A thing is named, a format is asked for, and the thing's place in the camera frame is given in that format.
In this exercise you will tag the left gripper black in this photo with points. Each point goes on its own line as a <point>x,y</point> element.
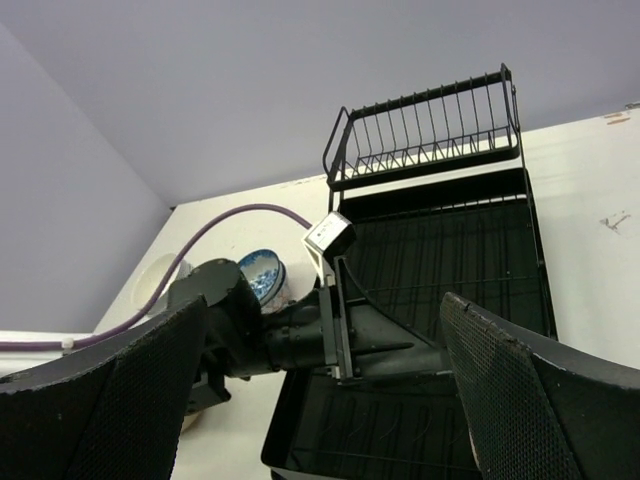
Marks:
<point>339,328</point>

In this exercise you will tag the black wire dish rack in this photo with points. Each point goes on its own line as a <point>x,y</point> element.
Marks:
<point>464,124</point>

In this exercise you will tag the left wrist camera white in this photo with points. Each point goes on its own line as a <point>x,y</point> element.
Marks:
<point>327,239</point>

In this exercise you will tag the red patterned blue bowl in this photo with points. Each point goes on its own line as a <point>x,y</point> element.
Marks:
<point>278,293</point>

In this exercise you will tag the white bowl blue flowers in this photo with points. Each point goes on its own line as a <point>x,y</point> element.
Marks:
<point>264,271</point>

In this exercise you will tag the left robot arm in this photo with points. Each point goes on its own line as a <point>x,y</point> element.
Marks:
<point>233,332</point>

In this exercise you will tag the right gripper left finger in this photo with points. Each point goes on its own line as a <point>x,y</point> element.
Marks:
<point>113,410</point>

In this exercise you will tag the beige bowl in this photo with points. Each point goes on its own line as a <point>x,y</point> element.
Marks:
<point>190,420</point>

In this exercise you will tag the black drain tray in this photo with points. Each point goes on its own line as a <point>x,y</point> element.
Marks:
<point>477,236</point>

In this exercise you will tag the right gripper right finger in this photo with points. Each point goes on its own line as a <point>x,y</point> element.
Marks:
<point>537,408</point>

